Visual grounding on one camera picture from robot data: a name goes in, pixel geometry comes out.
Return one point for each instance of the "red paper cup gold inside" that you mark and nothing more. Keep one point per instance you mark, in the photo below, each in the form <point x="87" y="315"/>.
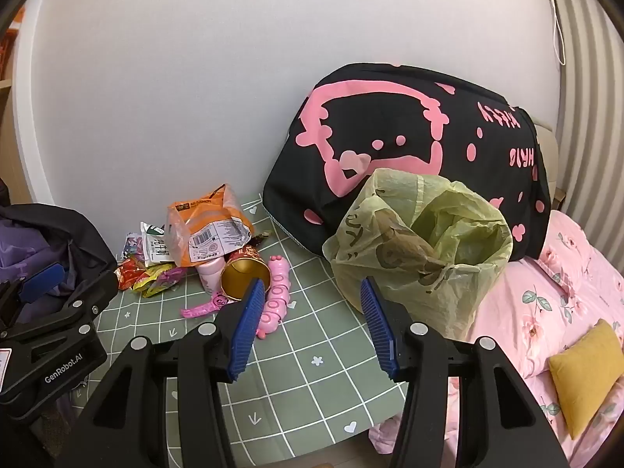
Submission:
<point x="243" y="273"/>

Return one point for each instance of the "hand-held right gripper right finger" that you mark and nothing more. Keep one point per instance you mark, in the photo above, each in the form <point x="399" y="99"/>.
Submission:
<point x="378" y="331"/>

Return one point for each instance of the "yellow pillow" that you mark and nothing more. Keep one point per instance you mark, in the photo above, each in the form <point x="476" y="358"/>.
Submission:
<point x="585" y="375"/>

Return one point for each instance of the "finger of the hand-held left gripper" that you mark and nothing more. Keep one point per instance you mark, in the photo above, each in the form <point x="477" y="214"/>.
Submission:
<point x="73" y="314"/>
<point x="43" y="280"/>

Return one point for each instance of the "yellow-green snack packet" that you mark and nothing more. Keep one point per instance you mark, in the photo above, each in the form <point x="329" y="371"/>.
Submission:
<point x="158" y="282"/>

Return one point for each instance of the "pink printed tissue packet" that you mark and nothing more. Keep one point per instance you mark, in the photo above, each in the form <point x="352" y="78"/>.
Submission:
<point x="132" y="246"/>

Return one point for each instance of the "beige bed headboard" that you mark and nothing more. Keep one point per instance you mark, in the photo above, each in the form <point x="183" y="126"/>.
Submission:
<point x="547" y="156"/>

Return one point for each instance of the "orange snack bag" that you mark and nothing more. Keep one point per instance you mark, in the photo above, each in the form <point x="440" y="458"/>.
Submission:
<point x="209" y="219"/>

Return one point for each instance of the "pink toy watch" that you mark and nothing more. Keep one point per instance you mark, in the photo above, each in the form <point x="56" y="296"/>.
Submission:
<point x="204" y="308"/>

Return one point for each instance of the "wooden shelf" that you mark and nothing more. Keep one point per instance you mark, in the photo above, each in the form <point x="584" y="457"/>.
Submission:
<point x="7" y="107"/>

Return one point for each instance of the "pink floral bedsheet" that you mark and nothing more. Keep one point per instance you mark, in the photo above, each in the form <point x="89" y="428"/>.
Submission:
<point x="560" y="263"/>

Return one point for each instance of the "purple cloth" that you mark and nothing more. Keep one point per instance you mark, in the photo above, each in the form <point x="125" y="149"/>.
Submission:
<point x="29" y="248"/>

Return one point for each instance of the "black snack packet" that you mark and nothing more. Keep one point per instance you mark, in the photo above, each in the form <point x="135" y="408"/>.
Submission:
<point x="259" y="240"/>

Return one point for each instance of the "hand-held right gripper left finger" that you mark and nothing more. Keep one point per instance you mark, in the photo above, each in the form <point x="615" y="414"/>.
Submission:
<point x="246" y="331"/>

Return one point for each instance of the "green checked mat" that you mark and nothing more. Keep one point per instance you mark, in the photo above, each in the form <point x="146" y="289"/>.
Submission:
<point x="312" y="273"/>

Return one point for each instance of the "pink caterpillar toy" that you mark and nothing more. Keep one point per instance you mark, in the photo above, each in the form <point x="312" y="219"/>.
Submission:
<point x="279" y="273"/>

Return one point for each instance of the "white green packet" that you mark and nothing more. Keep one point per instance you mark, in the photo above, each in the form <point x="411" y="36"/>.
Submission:
<point x="155" y="243"/>

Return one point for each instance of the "white pleated curtain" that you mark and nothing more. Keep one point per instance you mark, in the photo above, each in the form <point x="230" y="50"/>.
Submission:
<point x="594" y="107"/>

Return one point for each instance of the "yellow-green plastic bag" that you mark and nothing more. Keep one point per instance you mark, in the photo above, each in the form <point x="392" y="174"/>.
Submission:
<point x="438" y="253"/>

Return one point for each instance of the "dark jacket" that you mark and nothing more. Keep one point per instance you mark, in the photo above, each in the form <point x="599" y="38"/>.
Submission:
<point x="83" y="234"/>

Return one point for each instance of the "pink cup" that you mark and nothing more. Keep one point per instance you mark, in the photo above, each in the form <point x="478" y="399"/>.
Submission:
<point x="210" y="275"/>

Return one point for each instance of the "black pink patterned cloth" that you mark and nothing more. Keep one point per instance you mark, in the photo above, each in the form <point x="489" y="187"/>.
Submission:
<point x="390" y="122"/>

